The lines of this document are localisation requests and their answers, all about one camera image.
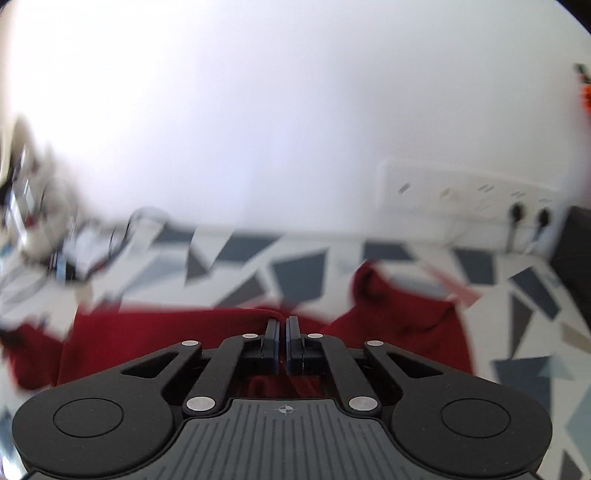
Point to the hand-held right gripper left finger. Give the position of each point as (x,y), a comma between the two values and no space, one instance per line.
(273,344)

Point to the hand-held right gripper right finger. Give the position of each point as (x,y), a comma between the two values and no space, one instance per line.
(292,344)

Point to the red knit sweater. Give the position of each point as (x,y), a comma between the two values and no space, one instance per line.
(138,332)

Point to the small grey device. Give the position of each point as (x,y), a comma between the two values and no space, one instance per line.
(83,254)

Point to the white power socket plate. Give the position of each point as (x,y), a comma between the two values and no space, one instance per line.
(489,217)

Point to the black power plug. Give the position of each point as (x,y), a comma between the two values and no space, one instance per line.
(516,213)
(544,218)

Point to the white cosmetics storage box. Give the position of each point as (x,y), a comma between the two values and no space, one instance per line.
(41,194)

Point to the black cabinet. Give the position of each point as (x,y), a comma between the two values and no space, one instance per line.
(575,249)

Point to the orange artificial flowers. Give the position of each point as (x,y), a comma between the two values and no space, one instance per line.
(586,92)

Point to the white wall plate with hole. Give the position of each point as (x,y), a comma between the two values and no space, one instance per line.
(392,207)

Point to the white data port wall plate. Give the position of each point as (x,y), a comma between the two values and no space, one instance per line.
(443,212)

